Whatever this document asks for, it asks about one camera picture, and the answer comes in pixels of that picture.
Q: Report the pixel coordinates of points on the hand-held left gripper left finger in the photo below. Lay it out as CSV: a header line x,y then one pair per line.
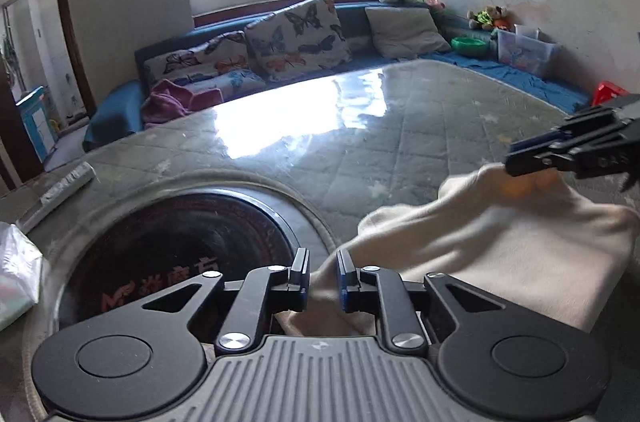
x,y
303,282

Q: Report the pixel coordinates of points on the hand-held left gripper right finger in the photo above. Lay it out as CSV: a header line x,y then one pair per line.
x,y
343,284

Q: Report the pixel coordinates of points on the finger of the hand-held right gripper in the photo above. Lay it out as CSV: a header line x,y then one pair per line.
x,y
530,163
537,141

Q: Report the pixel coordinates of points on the cream garment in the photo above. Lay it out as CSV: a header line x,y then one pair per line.
x,y
500,242

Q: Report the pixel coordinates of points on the red plastic stool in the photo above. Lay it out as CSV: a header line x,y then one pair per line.
x,y
610,93

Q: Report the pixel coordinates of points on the clear plastic storage box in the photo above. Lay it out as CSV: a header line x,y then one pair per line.
x,y
527,52

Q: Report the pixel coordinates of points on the green plastic bowl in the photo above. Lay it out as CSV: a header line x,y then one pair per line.
x,y
470,46

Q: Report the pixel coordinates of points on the round black induction cooktop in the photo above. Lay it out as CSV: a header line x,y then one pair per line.
x,y
175,242

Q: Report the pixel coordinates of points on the grey pillow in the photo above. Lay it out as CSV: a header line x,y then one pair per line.
x,y
405,30

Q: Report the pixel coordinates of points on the colourful plush toy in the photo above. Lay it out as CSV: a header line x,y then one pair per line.
x,y
429,1

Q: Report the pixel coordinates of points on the pink cloth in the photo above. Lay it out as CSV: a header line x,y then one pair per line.
x,y
175,102

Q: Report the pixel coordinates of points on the butterfly print cushion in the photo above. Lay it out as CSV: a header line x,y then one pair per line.
x,y
295,37
200,62

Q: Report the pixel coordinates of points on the blue sofa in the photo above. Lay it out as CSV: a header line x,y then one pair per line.
x,y
115,112

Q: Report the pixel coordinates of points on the silver remote control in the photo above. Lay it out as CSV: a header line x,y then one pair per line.
x,y
60,191

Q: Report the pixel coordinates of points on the pink white tissue pack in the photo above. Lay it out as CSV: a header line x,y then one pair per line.
x,y
17,267

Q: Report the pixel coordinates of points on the blue small cabinet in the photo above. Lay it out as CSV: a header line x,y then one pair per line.
x,y
35,122

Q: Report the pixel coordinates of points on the brown wooden door frame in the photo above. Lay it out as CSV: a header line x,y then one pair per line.
x,y
75,27

